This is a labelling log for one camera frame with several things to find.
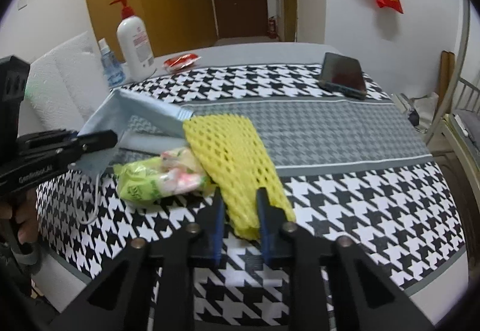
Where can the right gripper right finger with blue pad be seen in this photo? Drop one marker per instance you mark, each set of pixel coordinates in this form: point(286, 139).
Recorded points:
point(332, 284)

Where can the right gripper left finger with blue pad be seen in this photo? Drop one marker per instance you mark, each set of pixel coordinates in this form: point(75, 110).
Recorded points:
point(149, 285)

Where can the blue face mask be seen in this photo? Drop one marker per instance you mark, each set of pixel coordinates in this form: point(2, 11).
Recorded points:
point(142, 124)

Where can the green floral tissue packet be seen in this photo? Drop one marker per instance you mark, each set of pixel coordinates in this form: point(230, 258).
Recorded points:
point(172, 173)

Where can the person's left hand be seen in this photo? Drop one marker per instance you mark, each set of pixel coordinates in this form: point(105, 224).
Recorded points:
point(19, 227)

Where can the white styrofoam box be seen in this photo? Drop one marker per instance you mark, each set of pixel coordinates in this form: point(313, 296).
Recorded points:
point(66, 85)

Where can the small blue water bottle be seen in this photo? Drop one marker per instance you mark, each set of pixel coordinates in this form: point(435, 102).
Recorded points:
point(113, 70)

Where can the houndstooth table runner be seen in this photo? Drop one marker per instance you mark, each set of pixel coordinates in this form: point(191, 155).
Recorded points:
point(336, 165)

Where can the white pump lotion bottle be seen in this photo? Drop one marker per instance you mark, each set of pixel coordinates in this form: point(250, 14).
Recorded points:
point(134, 43)

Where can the red snack packet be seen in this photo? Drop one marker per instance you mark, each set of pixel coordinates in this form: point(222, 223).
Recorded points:
point(176, 64)

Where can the metal bunk bed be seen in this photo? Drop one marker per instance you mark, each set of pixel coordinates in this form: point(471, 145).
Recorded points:
point(462, 82)

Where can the black smartphone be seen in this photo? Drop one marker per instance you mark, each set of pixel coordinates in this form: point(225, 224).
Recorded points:
point(342, 74)

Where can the wooden folding boards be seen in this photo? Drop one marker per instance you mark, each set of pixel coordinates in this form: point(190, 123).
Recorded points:
point(446, 69)

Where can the red fire extinguisher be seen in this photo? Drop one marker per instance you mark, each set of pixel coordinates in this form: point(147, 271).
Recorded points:
point(272, 28)

